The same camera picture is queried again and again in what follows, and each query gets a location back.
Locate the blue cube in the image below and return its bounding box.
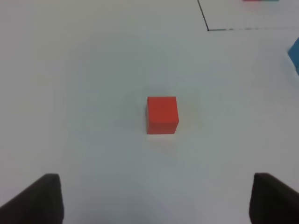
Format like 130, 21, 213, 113
287, 38, 299, 74

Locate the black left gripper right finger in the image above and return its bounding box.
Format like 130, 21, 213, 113
249, 173, 299, 224

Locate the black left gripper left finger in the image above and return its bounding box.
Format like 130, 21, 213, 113
0, 174, 64, 224

